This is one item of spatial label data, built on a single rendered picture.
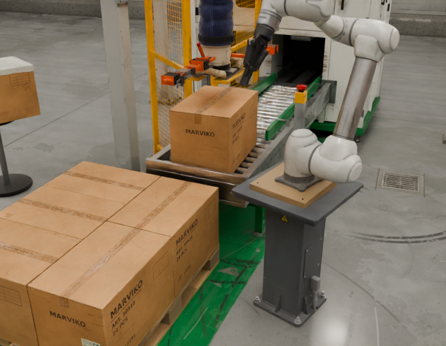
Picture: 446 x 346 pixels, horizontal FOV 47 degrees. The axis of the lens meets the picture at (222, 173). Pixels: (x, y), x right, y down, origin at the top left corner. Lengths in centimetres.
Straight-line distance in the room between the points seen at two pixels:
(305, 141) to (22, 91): 247
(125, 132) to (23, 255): 189
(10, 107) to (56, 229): 165
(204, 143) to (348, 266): 121
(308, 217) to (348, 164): 30
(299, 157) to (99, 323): 118
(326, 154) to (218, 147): 91
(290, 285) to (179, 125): 117
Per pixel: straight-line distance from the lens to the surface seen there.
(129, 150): 431
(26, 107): 428
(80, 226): 279
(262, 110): 443
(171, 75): 273
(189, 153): 322
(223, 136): 309
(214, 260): 328
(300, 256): 269
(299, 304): 290
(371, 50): 242
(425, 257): 366
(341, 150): 240
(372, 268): 344
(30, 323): 259
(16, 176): 473
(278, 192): 253
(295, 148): 249
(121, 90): 415
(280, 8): 204
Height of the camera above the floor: 195
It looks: 26 degrees down
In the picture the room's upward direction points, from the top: straight up
